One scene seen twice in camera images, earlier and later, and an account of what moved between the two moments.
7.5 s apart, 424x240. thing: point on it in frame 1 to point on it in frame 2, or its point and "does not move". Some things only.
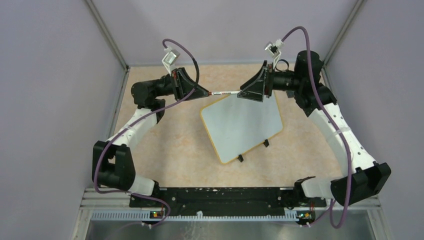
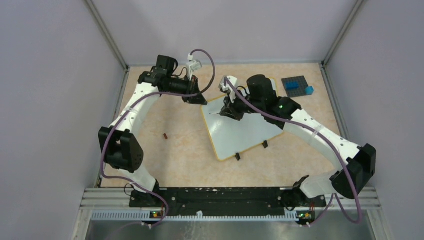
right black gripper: x=253 y=89 to x=226 y=110
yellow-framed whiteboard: x=236 y=125 does not move
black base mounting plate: x=225 y=200 does not move
